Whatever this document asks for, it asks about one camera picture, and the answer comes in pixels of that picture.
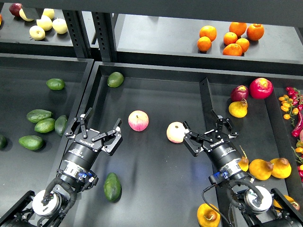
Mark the bright red apple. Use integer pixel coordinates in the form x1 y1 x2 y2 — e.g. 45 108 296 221
249 78 273 99

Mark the dark avocado left edge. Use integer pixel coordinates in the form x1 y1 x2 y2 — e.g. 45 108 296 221
0 135 7 149

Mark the black centre tray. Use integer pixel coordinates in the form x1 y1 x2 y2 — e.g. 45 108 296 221
40 61 303 227

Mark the dark red apple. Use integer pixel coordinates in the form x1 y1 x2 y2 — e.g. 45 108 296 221
231 85 249 102

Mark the orange lower left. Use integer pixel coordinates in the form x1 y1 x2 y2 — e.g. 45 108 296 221
197 36 212 52

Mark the pink red apple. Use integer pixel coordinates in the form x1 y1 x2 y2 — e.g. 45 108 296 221
128 110 149 131

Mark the dark green avocado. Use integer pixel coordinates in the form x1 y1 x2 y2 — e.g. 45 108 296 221
104 172 121 202

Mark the yellow pear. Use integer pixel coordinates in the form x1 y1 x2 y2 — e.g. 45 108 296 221
270 157 292 179
249 159 273 181
273 195 300 211
238 146 249 172
228 99 248 118
197 203 221 227

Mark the green avocado far left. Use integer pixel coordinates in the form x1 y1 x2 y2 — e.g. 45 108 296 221
46 78 65 90

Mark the black left tray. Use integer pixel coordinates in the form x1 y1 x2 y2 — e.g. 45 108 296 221
0 53 93 215

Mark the green avocado cluster middle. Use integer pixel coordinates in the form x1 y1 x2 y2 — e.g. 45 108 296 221
35 118 55 133

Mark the orange centre small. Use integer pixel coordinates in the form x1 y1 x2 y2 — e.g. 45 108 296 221
223 32 238 45

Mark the black shelf upright right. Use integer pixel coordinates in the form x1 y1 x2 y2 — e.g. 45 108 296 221
92 12 117 62

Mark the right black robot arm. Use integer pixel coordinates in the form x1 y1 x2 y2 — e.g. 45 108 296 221
183 111 303 227

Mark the red chili pepper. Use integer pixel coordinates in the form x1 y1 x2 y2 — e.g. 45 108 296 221
291 112 303 138

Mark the orange top centre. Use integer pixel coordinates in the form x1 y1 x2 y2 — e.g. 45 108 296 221
229 22 247 37

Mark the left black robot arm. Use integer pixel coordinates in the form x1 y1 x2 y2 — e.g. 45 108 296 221
0 108 123 227

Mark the pale yellow pink apple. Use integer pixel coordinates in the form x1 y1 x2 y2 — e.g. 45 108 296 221
166 122 186 143

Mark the black shelf upright left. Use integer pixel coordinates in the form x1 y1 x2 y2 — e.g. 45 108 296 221
62 10 91 59

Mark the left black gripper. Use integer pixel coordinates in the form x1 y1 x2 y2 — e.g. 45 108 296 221
62 107 123 174

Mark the black tray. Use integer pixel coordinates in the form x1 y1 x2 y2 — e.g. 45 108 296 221
40 61 303 227
0 53 93 215

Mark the pale yellow apple right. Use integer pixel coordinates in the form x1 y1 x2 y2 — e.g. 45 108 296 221
53 18 68 35

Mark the green avocado tray corner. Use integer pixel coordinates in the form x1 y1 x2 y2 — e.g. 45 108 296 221
107 72 124 88

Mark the green avocado cluster top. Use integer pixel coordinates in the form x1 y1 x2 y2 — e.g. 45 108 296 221
26 109 53 123

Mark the orange small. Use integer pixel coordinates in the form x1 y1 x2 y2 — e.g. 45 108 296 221
236 38 250 53
223 32 238 45

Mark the green avocado cluster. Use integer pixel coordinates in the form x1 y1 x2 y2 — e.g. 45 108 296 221
26 109 53 123
35 118 55 133

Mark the orange top right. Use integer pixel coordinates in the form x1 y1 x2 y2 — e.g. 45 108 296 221
246 24 265 41

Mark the orange right small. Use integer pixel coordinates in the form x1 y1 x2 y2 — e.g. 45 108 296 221
236 38 250 53

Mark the black tray divider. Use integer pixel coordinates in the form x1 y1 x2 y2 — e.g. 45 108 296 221
199 78 235 227

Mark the orange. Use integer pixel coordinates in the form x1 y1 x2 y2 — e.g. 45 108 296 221
199 25 217 42
229 22 247 37
246 24 265 41
223 43 242 56
197 36 212 52

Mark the pale yellow apple front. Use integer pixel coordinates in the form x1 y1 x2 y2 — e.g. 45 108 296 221
29 26 45 41

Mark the green avocado lower left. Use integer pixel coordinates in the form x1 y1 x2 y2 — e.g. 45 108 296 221
18 135 44 151

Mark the black shelf upright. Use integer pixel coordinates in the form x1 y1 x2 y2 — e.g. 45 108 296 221
62 10 91 59
92 12 117 62

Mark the cherry tomato vine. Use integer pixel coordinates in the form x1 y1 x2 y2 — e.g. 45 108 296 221
278 87 303 126

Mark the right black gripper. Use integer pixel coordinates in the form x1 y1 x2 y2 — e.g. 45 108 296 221
183 109 242 170

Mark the dark avocado cluster right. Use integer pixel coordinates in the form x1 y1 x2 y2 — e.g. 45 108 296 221
54 115 68 136

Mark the orange front bottom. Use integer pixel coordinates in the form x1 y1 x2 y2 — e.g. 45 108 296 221
223 43 242 56

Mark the orange top left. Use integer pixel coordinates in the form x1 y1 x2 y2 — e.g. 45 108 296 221
199 25 217 42

